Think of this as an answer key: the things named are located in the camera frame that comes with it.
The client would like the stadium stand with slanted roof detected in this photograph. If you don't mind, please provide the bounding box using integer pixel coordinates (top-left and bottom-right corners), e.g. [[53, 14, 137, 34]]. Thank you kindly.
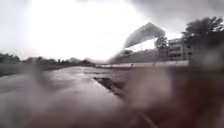
[[108, 22, 167, 65]]

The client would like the grey wet paved path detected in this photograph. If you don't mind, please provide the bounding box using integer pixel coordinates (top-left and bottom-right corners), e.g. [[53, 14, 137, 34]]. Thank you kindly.
[[0, 65, 158, 128]]

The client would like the small dark tree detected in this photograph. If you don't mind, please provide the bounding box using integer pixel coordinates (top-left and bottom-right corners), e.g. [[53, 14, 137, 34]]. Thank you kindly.
[[154, 35, 169, 61]]

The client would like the brown bare earth ground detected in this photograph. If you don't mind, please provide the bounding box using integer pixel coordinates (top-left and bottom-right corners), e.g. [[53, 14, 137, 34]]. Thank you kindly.
[[83, 65, 224, 128]]

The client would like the pale multi-storey building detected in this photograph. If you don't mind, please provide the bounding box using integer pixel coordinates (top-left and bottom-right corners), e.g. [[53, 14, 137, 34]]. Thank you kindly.
[[167, 37, 195, 61]]

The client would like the row of distant trees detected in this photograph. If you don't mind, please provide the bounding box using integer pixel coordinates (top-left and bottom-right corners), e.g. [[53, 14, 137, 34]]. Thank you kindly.
[[0, 52, 96, 68]]

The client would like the long low white wall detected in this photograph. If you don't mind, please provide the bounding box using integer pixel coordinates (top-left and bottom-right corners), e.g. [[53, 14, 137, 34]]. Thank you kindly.
[[95, 59, 190, 69]]

